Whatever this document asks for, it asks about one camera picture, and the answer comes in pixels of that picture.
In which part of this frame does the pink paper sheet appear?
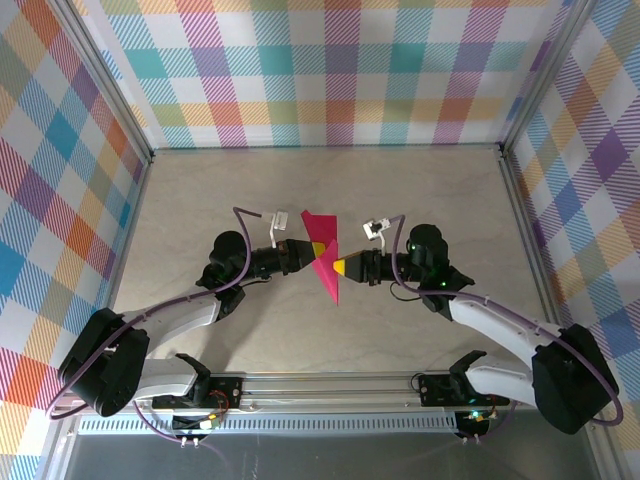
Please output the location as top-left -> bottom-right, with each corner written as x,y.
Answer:
299,208 -> 342,307

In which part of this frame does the grey metal panel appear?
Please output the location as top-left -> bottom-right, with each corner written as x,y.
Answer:
64,432 -> 599,480

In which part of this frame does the aluminium table side rail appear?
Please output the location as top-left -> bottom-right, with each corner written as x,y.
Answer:
497,144 -> 566,326
88,151 -> 156,375

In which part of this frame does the aluminium table back rail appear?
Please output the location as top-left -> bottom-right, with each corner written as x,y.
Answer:
149,142 -> 504,152

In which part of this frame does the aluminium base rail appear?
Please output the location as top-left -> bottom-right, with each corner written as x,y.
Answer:
134,368 -> 544,417

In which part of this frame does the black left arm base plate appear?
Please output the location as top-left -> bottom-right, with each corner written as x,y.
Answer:
194,375 -> 245,409

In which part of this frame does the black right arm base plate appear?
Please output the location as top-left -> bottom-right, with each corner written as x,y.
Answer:
417,372 -> 511,407

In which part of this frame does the slotted grey cable duct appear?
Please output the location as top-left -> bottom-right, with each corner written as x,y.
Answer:
77,417 -> 461,436

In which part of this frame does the short aluminium frame post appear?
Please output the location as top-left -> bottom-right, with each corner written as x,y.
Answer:
39,417 -> 79,480
582,429 -> 619,480

